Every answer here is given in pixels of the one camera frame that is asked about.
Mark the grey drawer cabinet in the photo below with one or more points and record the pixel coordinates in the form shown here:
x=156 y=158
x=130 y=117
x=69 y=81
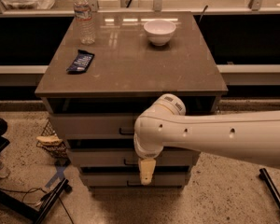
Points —
x=128 y=74

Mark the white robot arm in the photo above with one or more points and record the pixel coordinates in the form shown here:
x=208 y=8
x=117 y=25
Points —
x=251 y=137

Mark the white ceramic bowl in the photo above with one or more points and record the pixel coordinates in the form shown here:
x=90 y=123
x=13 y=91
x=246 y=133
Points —
x=159 y=32

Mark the dark blue snack wrapper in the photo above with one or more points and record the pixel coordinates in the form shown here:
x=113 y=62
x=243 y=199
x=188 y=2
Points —
x=81 y=63

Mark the blue tape cross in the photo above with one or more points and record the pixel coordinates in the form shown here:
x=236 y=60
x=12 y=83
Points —
x=59 y=175

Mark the black wire basket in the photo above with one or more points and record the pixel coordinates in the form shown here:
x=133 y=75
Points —
x=56 y=152

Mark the black bar on floor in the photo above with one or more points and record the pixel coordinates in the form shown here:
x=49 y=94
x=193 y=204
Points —
x=264 y=175

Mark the clear plastic water bottle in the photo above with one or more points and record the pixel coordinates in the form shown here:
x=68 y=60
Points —
x=84 y=21

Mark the grey middle drawer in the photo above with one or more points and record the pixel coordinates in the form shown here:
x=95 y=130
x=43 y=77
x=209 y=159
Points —
x=127 y=157

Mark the grey drawer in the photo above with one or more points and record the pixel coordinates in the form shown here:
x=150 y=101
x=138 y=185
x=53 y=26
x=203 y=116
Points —
x=133 y=179
x=94 y=126
x=127 y=157

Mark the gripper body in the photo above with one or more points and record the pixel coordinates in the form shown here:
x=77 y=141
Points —
x=147 y=153

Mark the tan sponge in basket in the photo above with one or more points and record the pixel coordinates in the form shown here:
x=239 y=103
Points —
x=49 y=141

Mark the grey top drawer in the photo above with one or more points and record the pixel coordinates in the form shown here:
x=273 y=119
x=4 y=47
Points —
x=94 y=126

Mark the black metal stand leg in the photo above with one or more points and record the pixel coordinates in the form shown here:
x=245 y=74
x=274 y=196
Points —
x=36 y=216

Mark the grey bottom drawer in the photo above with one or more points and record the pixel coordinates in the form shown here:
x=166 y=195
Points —
x=133 y=179

